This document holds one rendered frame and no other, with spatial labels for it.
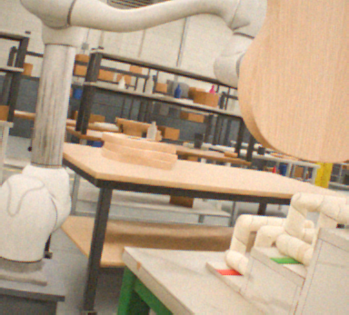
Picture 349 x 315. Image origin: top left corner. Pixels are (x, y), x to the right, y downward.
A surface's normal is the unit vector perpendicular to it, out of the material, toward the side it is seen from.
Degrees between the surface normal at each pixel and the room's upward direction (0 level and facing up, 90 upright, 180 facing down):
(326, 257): 90
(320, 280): 90
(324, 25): 90
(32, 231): 88
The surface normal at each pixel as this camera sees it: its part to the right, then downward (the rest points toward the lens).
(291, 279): -0.91, -0.16
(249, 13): -0.18, -0.06
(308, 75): 0.37, 0.13
